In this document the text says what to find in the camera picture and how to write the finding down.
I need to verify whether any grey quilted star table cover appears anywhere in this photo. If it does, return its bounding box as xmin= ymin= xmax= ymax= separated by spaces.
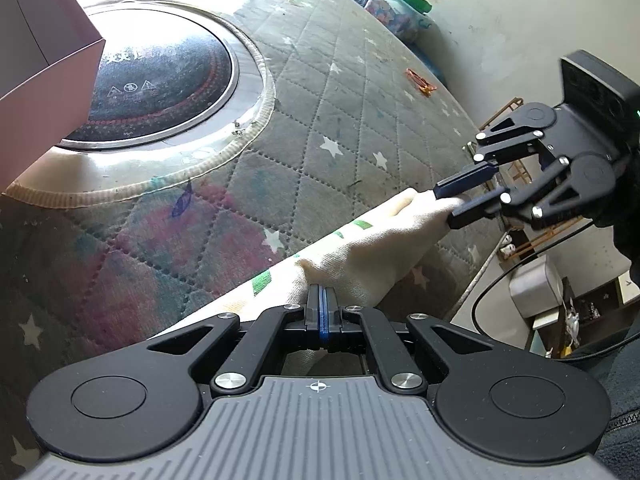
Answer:
xmin=0 ymin=0 xmax=506 ymax=471

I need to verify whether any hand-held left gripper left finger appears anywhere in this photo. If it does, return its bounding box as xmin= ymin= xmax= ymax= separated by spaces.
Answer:
xmin=146 ymin=284 xmax=323 ymax=396

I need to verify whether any pink cardboard box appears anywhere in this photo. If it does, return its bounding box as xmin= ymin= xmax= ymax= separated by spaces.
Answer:
xmin=0 ymin=0 xmax=107 ymax=192

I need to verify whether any black cable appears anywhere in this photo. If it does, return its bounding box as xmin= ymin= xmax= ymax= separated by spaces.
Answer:
xmin=470 ymin=217 xmax=601 ymax=341

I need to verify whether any cream canvas shopping bag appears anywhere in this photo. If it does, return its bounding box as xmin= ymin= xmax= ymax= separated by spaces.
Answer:
xmin=150 ymin=187 xmax=468 ymax=378

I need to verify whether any round black induction cooktop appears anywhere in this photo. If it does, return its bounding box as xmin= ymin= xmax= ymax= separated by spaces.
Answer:
xmin=52 ymin=2 xmax=276 ymax=153

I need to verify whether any clear plastic storage box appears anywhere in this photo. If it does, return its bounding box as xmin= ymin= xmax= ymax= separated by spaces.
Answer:
xmin=364 ymin=0 xmax=433 ymax=43

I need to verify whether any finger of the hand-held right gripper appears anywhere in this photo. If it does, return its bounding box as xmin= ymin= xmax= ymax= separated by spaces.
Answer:
xmin=432 ymin=115 xmax=546 ymax=201
xmin=446 ymin=155 xmax=576 ymax=232

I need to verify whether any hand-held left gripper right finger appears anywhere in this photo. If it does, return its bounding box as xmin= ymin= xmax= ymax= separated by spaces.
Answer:
xmin=322 ymin=286 xmax=493 ymax=395

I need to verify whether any white box appliance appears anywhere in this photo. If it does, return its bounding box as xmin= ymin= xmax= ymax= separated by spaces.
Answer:
xmin=509 ymin=259 xmax=563 ymax=318

